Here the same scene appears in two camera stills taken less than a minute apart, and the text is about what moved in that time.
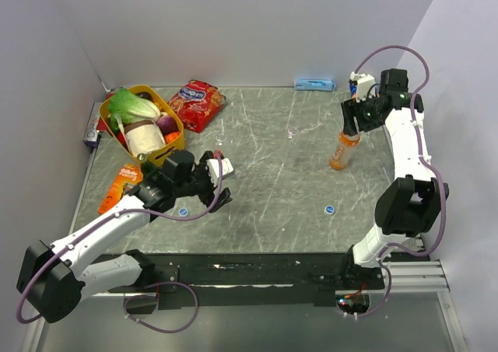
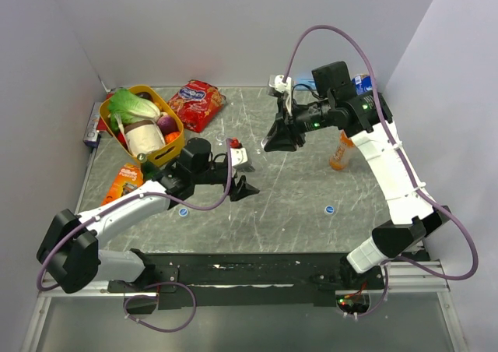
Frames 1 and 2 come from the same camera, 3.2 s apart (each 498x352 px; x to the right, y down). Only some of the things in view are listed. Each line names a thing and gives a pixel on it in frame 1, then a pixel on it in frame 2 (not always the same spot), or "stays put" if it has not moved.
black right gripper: (348, 110) to (279, 136)
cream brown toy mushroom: (144, 137) stays put
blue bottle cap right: (329, 209) stays put
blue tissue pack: (314, 84) stays put
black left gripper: (208, 197) to (242, 189)
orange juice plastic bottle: (339, 159) stays put
